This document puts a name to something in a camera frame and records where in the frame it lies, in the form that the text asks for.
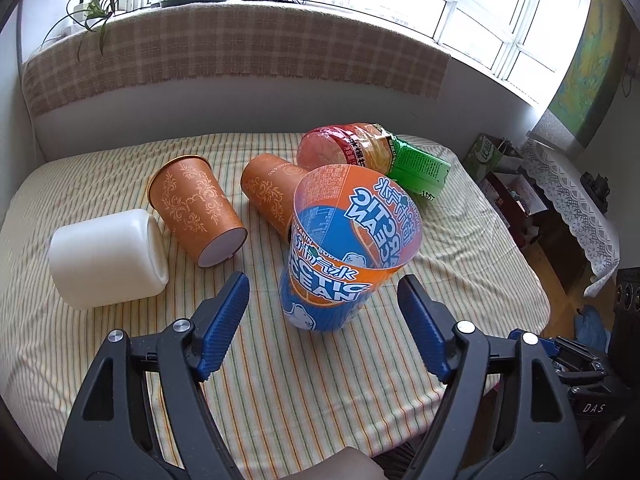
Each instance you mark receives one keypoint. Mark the orange patterned paper cup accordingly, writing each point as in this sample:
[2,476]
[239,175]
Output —
[192,205]
[267,190]

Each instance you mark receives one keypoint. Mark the green leafy plant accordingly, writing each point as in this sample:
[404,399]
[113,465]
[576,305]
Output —
[100,10]

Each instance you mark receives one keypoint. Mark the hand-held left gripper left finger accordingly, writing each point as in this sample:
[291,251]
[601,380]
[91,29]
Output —
[227,320]

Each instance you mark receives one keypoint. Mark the red instant noodle bowl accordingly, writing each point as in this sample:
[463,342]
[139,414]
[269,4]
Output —
[330,147]

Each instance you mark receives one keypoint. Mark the white window frame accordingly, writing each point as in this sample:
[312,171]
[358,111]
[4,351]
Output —
[480,15]

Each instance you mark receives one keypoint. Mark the wall poster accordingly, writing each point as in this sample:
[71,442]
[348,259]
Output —
[590,60]

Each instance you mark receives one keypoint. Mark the checkered beige cloth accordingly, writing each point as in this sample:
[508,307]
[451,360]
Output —
[225,55]

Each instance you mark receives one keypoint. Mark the black speaker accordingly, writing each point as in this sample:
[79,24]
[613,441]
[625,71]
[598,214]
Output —
[629,297]

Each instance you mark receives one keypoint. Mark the white plastic cup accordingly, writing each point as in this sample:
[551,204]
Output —
[105,257]

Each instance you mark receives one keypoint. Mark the green carton box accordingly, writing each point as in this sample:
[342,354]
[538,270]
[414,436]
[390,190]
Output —
[482,157]

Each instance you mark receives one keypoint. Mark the side table with lace cloth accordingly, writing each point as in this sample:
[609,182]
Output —
[570,200]

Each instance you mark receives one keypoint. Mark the blue orange plastic cup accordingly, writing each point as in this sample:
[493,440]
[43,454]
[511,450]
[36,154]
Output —
[320,310]
[350,220]

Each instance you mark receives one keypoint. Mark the green snack packet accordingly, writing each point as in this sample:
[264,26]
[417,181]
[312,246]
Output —
[417,170]

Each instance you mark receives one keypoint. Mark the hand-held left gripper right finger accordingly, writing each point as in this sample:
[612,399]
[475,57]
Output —
[417,320]

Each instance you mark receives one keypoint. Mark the blue cloth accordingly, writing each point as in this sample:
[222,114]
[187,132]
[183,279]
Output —
[592,325]

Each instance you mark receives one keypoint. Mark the dark small object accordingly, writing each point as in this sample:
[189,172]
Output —
[596,187]

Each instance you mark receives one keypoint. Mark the cardboard box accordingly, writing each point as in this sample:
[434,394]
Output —
[515,195]

